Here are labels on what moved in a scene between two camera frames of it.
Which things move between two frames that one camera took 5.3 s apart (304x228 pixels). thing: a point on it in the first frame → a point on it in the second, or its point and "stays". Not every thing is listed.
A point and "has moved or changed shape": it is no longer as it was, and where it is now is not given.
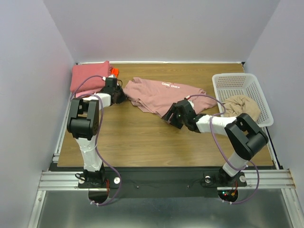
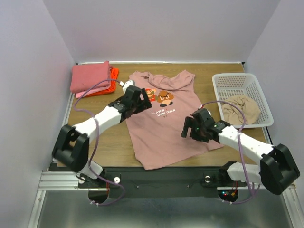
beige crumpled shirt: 236,105 stays
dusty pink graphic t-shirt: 156,98 has moved or changed shape
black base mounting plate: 160,183 stays
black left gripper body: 121,97 → 136,105
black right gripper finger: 176,120 → 196,135
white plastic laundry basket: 227,86 stays
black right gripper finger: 168,115 → 188,124
